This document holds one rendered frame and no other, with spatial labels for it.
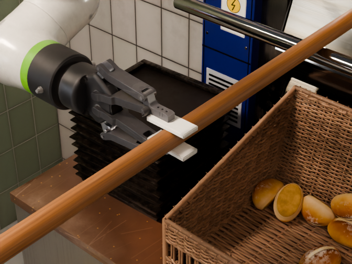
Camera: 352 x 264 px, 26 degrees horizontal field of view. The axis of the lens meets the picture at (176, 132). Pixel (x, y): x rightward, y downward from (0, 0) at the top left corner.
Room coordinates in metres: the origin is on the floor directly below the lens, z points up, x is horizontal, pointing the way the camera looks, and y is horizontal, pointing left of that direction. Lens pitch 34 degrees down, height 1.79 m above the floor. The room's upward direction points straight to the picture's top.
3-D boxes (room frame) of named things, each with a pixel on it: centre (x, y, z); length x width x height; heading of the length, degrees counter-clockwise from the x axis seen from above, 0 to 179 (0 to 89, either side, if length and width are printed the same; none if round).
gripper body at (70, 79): (0.98, 0.12, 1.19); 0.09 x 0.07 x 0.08; 48
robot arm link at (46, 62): (1.03, 0.17, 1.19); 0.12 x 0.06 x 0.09; 138
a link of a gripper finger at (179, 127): (0.87, 0.01, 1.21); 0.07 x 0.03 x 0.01; 48
